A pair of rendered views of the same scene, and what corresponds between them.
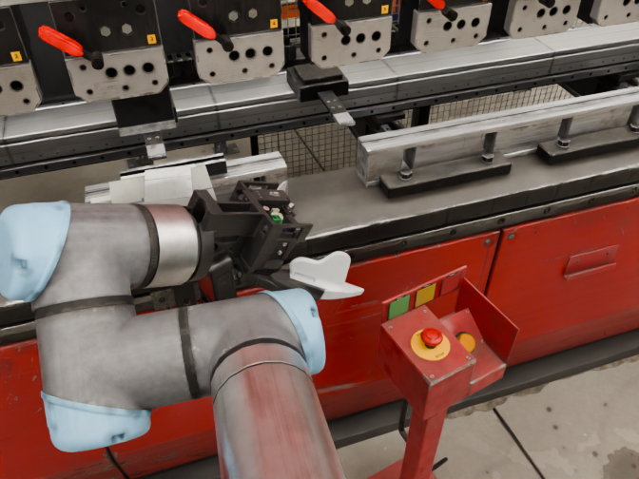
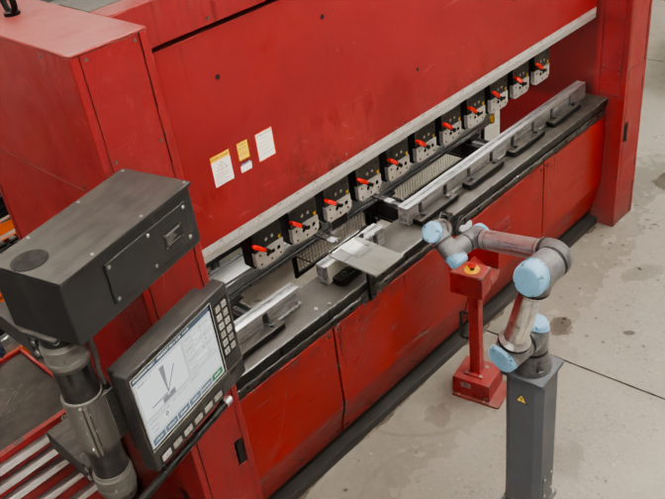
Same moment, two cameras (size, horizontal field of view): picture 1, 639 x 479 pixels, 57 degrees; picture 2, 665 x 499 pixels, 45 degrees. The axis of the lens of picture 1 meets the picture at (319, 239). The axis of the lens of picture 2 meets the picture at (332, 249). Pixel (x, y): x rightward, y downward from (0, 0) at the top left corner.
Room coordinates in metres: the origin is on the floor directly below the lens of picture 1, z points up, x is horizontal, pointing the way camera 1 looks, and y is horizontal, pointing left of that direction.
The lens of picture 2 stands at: (-1.75, 1.56, 2.96)
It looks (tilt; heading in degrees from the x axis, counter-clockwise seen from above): 34 degrees down; 336
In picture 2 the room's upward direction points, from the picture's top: 8 degrees counter-clockwise
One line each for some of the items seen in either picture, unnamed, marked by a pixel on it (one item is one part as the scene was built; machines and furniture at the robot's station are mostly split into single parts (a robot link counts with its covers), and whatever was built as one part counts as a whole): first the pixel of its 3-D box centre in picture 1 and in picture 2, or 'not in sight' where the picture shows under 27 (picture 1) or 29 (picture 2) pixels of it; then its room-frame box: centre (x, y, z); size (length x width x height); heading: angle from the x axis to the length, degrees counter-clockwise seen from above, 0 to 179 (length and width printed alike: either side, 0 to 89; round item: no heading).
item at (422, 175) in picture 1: (446, 174); (435, 208); (1.08, -0.28, 0.89); 0.30 x 0.05 x 0.03; 108
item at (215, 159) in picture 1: (174, 171); (345, 244); (0.95, 0.28, 0.99); 0.20 x 0.03 x 0.03; 108
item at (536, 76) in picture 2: not in sight; (534, 65); (1.44, -1.18, 1.26); 0.15 x 0.09 x 0.17; 108
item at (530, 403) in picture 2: not in sight; (529, 435); (0.05, -0.01, 0.39); 0.18 x 0.18 x 0.77; 22
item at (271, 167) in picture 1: (191, 195); (350, 252); (0.96, 0.26, 0.92); 0.39 x 0.06 x 0.10; 108
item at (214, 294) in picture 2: not in sight; (177, 369); (0.09, 1.28, 1.42); 0.45 x 0.12 x 0.36; 123
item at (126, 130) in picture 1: (144, 108); (337, 220); (0.94, 0.31, 1.13); 0.10 x 0.02 x 0.10; 108
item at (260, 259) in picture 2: not in sight; (261, 242); (0.80, 0.71, 1.26); 0.15 x 0.09 x 0.17; 108
